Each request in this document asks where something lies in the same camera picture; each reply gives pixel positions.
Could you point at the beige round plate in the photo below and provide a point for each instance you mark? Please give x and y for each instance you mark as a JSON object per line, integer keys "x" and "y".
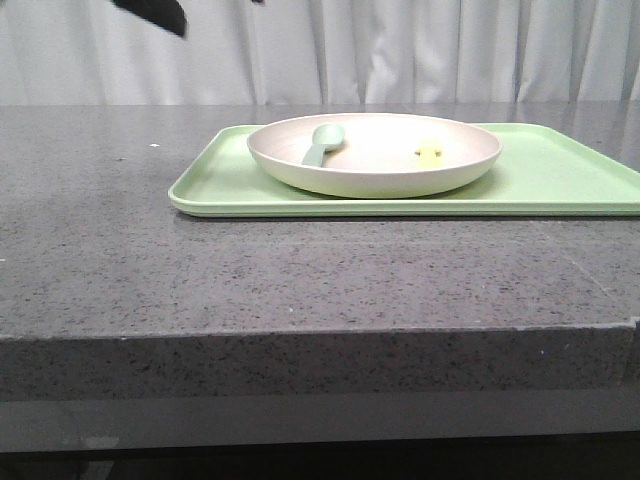
{"x": 377, "y": 159}

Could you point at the yellow plastic fork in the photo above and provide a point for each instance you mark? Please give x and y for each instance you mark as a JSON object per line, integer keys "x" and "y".
{"x": 429, "y": 152}

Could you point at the white curtain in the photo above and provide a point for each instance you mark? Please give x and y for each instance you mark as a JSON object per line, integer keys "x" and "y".
{"x": 321, "y": 52}

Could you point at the light green tray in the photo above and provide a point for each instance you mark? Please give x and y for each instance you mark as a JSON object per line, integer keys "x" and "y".
{"x": 539, "y": 172}

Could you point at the pale green spoon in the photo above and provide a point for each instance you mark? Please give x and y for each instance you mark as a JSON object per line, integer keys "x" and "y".
{"x": 326, "y": 138}

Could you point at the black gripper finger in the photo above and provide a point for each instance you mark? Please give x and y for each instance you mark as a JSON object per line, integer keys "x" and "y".
{"x": 166, "y": 14}

